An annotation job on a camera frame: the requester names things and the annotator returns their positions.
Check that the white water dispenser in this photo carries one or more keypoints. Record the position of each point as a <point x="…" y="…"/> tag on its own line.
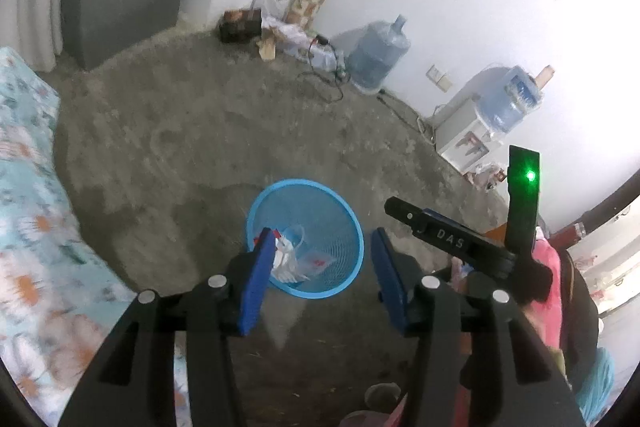
<point x="462" y="132"/>

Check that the person's pink clothing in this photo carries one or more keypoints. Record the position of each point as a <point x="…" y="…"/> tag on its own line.
<point x="547" y="307"/>

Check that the grey curtain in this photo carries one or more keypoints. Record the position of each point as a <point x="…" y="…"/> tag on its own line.
<point x="30" y="17"/>

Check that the crumpled white plastic wrapper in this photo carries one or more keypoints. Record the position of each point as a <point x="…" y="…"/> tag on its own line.
<point x="295" y="259"/>

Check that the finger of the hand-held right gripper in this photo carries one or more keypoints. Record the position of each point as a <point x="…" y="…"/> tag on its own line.
<point x="450" y="237"/>

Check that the white wall socket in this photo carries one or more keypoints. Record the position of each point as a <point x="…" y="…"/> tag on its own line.
<point x="439" y="78"/>

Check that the dark box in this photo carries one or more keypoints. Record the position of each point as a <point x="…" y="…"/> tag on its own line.
<point x="240" y="27"/>

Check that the wooden scraps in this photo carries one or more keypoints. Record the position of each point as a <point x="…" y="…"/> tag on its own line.
<point x="266" y="47"/>

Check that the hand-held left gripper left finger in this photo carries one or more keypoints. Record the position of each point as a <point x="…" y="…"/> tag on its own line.
<point x="257" y="279"/>

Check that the floral light blue blanket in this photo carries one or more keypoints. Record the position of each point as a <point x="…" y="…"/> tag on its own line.
<point x="30" y="207"/>

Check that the brown slipper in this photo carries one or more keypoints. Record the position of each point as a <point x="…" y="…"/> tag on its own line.
<point x="382" y="394"/>

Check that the blue dispenser water jug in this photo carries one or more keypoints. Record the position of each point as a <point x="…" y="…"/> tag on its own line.
<point x="510" y="99"/>

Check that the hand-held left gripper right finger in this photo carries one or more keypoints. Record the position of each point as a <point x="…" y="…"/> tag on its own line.
<point x="387" y="287"/>

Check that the blue mesh waste basket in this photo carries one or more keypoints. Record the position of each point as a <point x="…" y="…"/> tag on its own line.
<point x="310" y="207"/>

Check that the pile of plastic bags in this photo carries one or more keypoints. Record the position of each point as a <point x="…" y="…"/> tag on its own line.
<point x="295" y="37"/>

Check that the grey cabinet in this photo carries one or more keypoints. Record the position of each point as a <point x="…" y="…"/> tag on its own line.
<point x="120" y="7"/>

